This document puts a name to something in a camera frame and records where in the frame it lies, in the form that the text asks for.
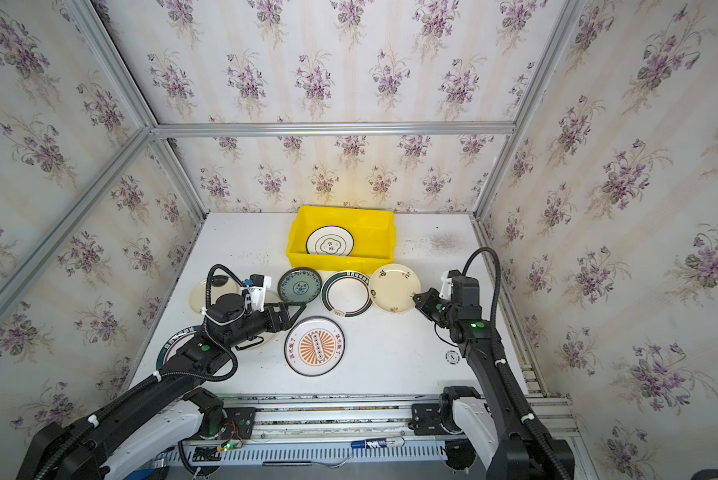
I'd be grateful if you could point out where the white plate orange sunburst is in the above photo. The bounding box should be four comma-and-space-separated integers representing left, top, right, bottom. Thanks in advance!
284, 316, 346, 377

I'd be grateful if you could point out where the white plate teal red rim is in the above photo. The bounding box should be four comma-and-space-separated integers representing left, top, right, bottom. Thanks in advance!
156, 325, 201, 370

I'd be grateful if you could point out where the yellow plastic bin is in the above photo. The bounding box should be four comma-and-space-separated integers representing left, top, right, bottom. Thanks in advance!
286, 206, 397, 275

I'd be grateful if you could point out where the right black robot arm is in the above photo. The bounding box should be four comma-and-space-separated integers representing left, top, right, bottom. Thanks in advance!
414, 270, 576, 479

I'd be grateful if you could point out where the white plate dark green rim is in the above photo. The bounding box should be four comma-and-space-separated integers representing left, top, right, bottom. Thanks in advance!
321, 271, 372, 318

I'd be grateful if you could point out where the white plate black cloud outline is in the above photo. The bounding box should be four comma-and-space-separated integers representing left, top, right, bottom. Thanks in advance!
306, 225, 355, 256

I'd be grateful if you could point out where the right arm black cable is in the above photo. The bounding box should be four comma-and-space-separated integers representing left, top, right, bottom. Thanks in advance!
462, 246, 570, 480

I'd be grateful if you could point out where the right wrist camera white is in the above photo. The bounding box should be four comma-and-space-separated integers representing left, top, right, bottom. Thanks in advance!
439, 270, 459, 302

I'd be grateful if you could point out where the small green patterned plate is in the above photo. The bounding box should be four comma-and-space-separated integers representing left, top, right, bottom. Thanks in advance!
277, 267, 323, 303

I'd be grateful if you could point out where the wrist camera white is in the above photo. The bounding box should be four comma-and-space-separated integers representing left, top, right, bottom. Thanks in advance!
242, 274, 272, 312
439, 270, 459, 302

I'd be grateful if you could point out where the plain white large plate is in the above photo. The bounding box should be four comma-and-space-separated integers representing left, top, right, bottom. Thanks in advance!
235, 290, 281, 352

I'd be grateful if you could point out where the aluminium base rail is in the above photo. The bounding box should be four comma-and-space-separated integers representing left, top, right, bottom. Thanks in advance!
82, 392, 582, 466

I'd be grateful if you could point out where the aluminium cage frame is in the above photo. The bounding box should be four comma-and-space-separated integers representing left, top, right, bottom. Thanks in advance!
0, 1, 569, 399

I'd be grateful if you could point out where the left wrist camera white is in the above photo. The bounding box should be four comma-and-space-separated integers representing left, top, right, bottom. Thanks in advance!
242, 274, 272, 312

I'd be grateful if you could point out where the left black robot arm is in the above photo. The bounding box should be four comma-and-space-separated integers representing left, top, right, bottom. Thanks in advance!
17, 294, 306, 479

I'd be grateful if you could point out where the cream floral plate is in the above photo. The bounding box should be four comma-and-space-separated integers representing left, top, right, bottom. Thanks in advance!
369, 264, 421, 313

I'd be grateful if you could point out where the small cream plate dark spot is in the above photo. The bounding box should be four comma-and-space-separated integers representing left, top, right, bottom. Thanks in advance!
189, 275, 240, 316

